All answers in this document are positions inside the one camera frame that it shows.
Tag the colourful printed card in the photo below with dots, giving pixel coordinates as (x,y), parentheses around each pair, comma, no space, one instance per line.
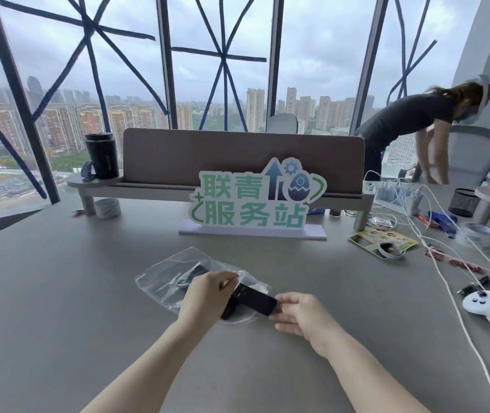
(367,239)

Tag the person's left forearm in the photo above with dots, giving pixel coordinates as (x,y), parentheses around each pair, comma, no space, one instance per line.
(146,369)

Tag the white tape roll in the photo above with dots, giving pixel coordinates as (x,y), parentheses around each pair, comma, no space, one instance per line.
(107,208)

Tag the white chair backrest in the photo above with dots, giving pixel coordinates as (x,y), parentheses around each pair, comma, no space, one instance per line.
(282,123)

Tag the black silver usb stick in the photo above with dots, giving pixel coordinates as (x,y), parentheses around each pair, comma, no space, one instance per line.
(471,288)

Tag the black mesh pen holder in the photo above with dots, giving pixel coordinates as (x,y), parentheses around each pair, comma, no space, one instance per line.
(463,202)

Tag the person's left thumb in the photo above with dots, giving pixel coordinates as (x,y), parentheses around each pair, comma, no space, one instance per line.
(229,288)

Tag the black rectangular device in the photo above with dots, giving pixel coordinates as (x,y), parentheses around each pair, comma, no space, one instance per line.
(255,301)

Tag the person's right thumb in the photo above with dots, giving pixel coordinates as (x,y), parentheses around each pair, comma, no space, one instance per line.
(293,299)

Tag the person's left hand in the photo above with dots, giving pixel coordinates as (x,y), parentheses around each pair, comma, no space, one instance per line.
(199,301)

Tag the green and white sign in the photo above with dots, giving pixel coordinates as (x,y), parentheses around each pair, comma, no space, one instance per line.
(249,202)

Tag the clear plastic bag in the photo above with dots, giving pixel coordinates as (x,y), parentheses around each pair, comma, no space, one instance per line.
(167,275)

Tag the small black cap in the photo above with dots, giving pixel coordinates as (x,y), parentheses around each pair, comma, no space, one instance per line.
(334,212)

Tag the white wristband loop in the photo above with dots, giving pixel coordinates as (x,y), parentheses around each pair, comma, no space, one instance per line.
(390,250)

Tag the grey desk shelf riser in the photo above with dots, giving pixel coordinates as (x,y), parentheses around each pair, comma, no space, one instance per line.
(150,190)

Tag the brown desk divider panel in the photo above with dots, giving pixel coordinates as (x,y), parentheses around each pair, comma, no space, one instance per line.
(184,156)

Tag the grey mesh office chair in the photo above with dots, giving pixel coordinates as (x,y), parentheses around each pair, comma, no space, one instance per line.
(473,152)

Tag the clear tape roll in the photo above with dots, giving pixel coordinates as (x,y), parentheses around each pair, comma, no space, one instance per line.
(477,237)

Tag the red snack packet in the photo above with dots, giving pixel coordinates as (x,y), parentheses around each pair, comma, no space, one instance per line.
(434,252)
(424,221)
(466,265)

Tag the person's right forearm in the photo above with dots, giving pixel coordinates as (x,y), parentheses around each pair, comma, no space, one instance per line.
(369,382)

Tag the grey charging device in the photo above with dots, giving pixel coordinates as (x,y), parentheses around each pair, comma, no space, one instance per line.
(415,202)

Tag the person's right hand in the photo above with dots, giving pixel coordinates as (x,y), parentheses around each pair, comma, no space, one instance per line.
(313,322)

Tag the black insulated tumbler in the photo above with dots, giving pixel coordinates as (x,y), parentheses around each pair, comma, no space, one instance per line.
(102,156)

